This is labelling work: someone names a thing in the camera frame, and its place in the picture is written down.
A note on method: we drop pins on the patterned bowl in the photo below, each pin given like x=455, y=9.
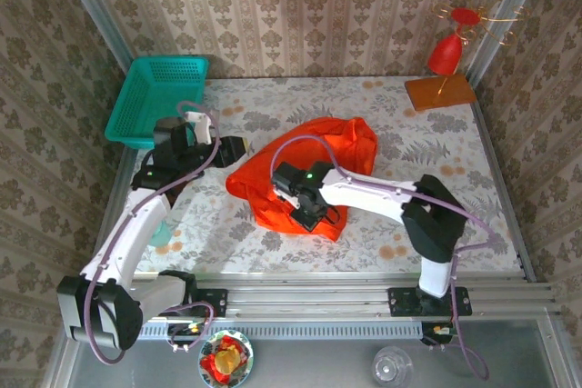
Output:
x=211, y=342

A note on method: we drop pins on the yellow food piece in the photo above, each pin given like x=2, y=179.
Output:
x=227, y=358

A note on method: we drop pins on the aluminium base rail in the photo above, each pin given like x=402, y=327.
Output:
x=309, y=301

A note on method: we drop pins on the floral tablecloth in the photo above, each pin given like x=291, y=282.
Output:
x=318, y=102

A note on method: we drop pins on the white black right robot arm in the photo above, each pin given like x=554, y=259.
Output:
x=364, y=192

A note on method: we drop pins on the pale teal translucent object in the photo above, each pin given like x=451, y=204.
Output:
x=161, y=235

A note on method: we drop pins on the teal plastic basket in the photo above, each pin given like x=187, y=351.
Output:
x=150, y=88

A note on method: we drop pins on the aluminium corner post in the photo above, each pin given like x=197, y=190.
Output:
x=509, y=15
x=91, y=2

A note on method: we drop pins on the orange t-shirt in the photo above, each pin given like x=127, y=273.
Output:
x=350, y=142

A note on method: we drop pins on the small connector board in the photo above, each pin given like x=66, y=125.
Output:
x=436, y=331
x=182, y=329

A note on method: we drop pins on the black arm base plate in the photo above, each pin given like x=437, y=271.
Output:
x=400, y=301
x=218, y=301

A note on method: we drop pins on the clear glass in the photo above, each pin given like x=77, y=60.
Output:
x=392, y=366

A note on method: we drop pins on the red wrapper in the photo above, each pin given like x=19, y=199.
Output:
x=210, y=365

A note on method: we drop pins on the grey metal shelf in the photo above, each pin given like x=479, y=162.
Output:
x=318, y=365

